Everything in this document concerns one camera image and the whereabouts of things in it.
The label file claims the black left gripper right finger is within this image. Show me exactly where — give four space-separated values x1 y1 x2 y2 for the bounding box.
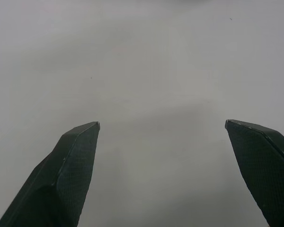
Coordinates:
224 119 284 227

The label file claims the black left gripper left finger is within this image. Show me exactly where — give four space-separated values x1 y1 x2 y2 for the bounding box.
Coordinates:
0 121 101 227

